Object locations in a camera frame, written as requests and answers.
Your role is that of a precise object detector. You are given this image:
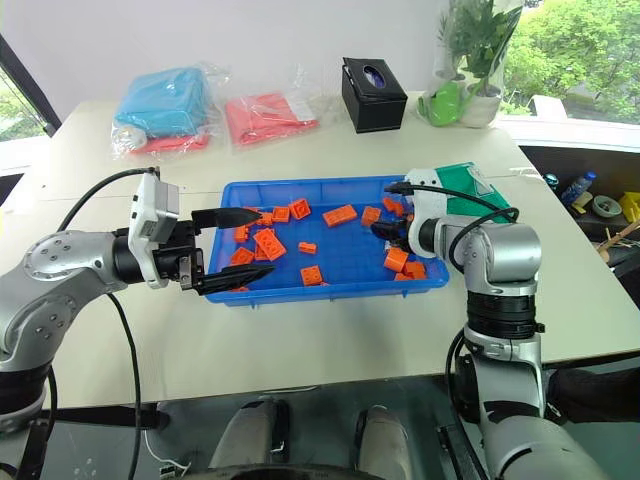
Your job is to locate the black table crossbar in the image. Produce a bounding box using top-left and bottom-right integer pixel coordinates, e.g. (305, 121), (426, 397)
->
(48, 403), (172, 432)

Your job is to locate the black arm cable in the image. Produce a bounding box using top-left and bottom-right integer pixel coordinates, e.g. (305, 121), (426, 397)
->
(383, 181), (520, 264)
(47, 166), (161, 480)

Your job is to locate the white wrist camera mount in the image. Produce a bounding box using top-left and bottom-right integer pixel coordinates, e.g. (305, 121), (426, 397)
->
(127, 169), (180, 291)
(402, 168), (452, 242)

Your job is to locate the yellow plastic object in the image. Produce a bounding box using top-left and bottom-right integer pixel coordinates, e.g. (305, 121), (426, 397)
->
(618, 191), (640, 222)

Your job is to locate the wooden stick model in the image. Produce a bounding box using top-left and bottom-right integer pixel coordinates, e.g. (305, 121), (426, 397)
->
(596, 225), (640, 262)

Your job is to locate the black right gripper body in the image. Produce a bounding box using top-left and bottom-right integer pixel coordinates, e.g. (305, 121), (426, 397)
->
(395, 219), (417, 254)

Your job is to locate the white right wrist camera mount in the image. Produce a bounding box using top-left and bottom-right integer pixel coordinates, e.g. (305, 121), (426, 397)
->
(402, 168), (452, 242)

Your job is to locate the grey white rounded shape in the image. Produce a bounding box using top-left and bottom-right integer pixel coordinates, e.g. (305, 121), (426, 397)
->
(356, 405), (414, 477)
(208, 396), (292, 472)

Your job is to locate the red cloth in plastic bag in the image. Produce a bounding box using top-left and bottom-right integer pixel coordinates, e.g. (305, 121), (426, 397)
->
(130, 130), (212, 156)
(219, 64), (324, 151)

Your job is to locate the blue capped plastic bottle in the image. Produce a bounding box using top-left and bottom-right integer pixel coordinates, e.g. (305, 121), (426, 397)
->
(561, 170), (599, 205)

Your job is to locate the blue cloth in plastic bag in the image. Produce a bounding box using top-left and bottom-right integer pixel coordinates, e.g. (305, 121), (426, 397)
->
(110, 62), (221, 160)

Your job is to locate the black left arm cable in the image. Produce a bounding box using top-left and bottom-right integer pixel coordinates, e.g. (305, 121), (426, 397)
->
(47, 166), (161, 480)

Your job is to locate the black window frame bar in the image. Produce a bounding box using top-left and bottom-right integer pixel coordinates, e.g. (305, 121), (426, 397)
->
(0, 31), (64, 137)

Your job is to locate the blue plastic bin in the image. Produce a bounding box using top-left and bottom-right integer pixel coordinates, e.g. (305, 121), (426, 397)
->
(205, 174), (450, 308)

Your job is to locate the thin white floor cable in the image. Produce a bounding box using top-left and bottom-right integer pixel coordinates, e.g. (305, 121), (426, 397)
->
(143, 428), (192, 472)

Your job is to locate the dark rounded cushion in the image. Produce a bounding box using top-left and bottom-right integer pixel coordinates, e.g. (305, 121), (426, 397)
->
(545, 366), (640, 427)

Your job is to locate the black tissue box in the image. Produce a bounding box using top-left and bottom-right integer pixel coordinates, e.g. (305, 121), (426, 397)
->
(341, 56), (408, 135)

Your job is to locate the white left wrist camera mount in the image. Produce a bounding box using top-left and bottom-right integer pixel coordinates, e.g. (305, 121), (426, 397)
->
(127, 169), (180, 291)

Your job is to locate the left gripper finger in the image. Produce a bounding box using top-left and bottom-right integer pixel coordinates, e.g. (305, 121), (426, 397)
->
(191, 205), (264, 234)
(195, 264), (277, 297)

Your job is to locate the green plastic bin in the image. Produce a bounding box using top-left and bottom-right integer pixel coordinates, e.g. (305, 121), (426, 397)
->
(433, 160), (514, 225)

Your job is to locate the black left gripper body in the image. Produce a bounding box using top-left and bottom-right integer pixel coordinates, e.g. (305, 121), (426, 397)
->
(151, 218), (207, 294)

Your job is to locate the potted green plant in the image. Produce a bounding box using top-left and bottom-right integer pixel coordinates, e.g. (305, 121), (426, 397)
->
(430, 0), (525, 127)

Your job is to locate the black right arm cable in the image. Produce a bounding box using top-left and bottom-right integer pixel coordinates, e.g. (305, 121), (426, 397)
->
(383, 181), (520, 264)

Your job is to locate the potted plant in white pot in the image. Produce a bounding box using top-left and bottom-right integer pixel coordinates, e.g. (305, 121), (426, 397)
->
(439, 0), (519, 128)

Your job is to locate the green watering can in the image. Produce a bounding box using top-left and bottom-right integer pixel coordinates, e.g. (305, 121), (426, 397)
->
(418, 81), (474, 127)

